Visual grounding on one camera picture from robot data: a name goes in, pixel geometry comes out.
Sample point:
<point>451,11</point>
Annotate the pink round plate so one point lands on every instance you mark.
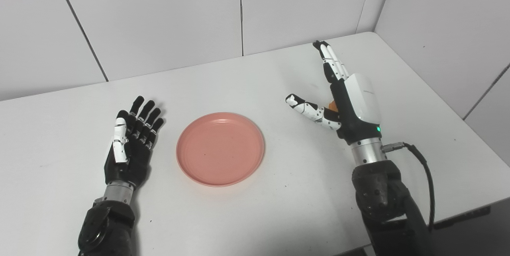
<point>220,149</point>

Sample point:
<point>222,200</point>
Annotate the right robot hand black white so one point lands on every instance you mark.
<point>352,108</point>

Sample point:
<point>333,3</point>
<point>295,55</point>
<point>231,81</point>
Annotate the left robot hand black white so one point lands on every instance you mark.
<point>131,148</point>

